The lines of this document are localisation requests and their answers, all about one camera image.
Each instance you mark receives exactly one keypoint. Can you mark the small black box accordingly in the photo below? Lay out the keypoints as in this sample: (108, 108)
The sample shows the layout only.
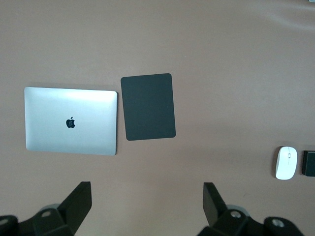
(309, 163)

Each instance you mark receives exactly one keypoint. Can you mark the brown table cover mat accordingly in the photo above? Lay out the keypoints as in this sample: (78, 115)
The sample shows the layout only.
(197, 44)

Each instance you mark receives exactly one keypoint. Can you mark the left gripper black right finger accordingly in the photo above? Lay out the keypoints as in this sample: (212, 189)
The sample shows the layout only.
(216, 209)

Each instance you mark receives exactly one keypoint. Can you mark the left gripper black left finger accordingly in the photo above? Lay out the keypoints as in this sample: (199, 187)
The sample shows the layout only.
(73, 209)

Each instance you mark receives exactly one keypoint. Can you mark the black mouse pad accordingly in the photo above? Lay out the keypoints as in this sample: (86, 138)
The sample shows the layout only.
(147, 107)

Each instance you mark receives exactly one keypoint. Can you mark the silver closed laptop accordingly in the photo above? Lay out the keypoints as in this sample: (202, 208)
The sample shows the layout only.
(71, 108)

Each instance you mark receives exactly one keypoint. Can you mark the white computer mouse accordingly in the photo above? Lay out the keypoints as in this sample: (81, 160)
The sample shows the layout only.
(286, 164)

